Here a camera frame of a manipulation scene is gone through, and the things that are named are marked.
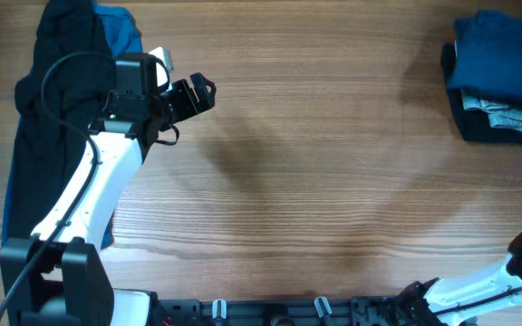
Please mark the light blue folded jeans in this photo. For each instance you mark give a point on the light blue folded jeans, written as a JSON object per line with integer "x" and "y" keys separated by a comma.
{"x": 502, "y": 113}

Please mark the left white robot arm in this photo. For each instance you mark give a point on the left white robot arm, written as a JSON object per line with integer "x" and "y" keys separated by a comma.
{"x": 56, "y": 276}

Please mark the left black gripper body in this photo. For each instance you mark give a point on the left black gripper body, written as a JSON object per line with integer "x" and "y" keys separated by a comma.
{"x": 184, "y": 100}

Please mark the dark folded garment under jeans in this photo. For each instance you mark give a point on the dark folded garment under jeans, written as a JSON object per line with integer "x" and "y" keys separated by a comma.
{"x": 469, "y": 127}

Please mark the black garment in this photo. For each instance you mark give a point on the black garment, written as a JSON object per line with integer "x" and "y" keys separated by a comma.
{"x": 52, "y": 127}

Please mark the teal blue garment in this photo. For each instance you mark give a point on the teal blue garment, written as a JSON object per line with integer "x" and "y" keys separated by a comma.
{"x": 120, "y": 31}

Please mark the dark blue denim shorts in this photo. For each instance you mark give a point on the dark blue denim shorts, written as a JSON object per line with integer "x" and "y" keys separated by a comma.
{"x": 489, "y": 31}

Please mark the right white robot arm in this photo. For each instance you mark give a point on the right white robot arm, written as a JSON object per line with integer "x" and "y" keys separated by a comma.
{"x": 452, "y": 301}

